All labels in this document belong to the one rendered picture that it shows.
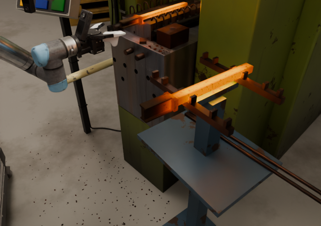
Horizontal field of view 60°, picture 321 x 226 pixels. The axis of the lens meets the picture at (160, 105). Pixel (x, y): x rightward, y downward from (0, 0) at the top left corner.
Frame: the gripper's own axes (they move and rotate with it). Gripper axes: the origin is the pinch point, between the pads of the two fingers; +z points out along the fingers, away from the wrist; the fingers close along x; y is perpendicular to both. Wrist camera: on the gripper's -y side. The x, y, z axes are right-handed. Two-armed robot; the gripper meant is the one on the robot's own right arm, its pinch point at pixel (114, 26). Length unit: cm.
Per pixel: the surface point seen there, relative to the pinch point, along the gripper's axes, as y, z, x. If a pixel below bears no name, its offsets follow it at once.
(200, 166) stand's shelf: 25, -15, 61
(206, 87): -1, -12, 58
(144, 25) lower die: 1.9, 13.6, 3.4
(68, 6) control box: 0.0, -0.2, -38.6
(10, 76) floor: 99, -4, -185
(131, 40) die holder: 8.3, 8.0, 0.6
